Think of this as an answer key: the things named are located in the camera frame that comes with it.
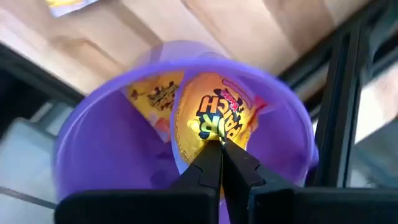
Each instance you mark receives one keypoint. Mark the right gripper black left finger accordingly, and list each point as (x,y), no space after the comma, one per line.
(199,180)

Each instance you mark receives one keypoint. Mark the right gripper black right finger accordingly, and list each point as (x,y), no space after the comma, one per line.
(245,180)

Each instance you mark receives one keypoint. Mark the yellow Sour Patch packet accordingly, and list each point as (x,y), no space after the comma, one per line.
(65,4)
(214,118)
(155,99)

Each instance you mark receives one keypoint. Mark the purple plastic bucket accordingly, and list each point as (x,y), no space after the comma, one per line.
(102,146)

